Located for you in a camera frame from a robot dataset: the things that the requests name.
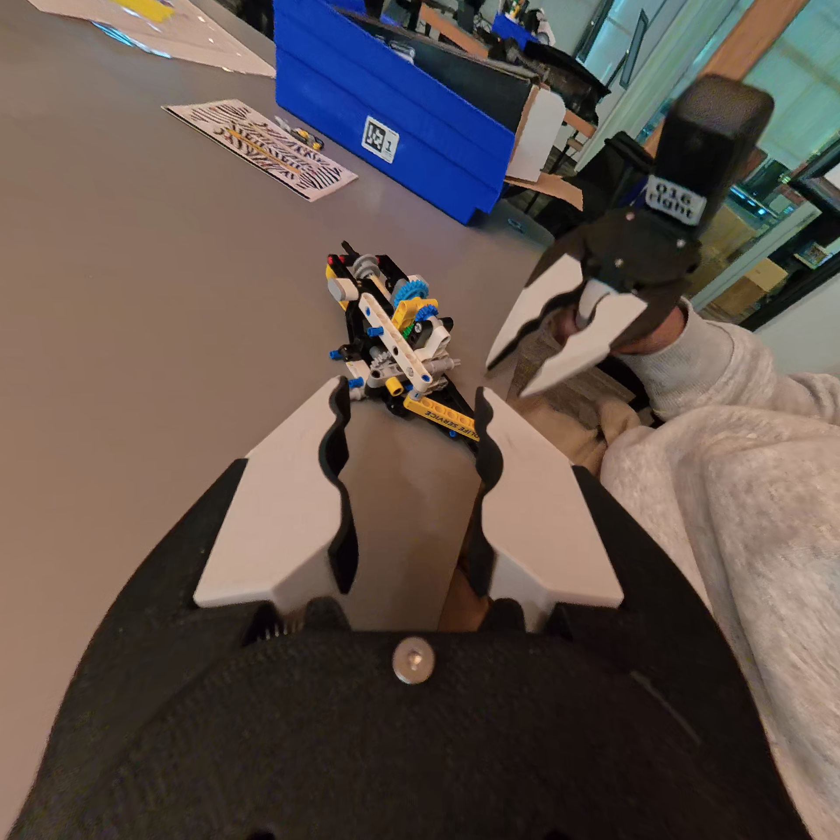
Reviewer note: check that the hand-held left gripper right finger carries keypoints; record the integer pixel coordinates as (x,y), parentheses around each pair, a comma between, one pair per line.
(551,525)

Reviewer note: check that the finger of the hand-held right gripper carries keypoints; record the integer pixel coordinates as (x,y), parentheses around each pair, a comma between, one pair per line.
(538,308)
(584,341)

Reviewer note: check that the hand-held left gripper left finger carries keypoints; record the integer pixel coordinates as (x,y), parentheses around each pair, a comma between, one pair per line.
(275,512)

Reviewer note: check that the lego vehicle chassis model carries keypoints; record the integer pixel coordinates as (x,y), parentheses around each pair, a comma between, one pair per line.
(394,328)

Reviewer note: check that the person's right forearm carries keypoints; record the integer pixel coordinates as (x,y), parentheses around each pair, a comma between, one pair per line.
(709,374)

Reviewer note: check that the small loose lego piece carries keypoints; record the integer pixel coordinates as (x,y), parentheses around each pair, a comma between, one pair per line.
(302,134)

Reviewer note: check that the person's right hand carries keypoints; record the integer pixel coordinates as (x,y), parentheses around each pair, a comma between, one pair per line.
(666,325)

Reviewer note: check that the beige pants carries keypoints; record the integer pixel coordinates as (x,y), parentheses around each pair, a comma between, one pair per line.
(577,433)

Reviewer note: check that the brown cardboard box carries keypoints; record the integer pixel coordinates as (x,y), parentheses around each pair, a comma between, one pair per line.
(754,275)

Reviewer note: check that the wooden pillar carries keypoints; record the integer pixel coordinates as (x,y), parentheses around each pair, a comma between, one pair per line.
(754,39)

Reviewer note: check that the small blue crate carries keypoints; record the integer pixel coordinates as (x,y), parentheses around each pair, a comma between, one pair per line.
(508,26)

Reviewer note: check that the blue plastic bin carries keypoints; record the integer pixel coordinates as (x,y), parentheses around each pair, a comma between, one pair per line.
(367,85)

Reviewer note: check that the background wooden table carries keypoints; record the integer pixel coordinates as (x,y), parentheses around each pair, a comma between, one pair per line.
(459,36)

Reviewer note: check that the zebra striped sticker sheet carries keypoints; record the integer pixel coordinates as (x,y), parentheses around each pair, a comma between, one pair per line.
(262,148)

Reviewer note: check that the white instruction sheet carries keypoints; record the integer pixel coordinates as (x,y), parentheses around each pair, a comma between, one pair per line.
(197,39)

